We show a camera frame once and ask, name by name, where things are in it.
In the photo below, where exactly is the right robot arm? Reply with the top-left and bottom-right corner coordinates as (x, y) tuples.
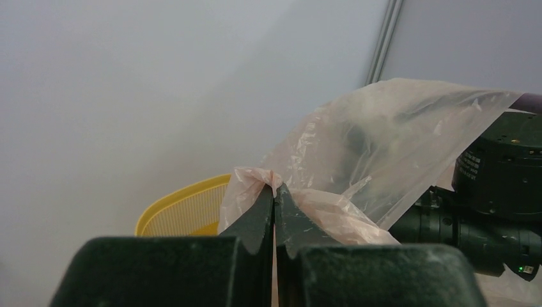
(390, 112), (541, 282)

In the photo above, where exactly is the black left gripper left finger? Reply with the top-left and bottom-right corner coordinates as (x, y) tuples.
(51, 187), (274, 306)

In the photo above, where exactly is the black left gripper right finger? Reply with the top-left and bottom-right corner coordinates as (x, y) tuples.
(274, 185), (486, 306)

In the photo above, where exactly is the yellow plastic trash bin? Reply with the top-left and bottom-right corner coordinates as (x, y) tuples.
(135, 174), (231, 237)

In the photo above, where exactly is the grey corner frame post right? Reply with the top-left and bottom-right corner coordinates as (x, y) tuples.
(365, 0), (404, 85)

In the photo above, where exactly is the pink plastic trash bag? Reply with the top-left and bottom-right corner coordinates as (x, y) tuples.
(218, 79), (541, 306)

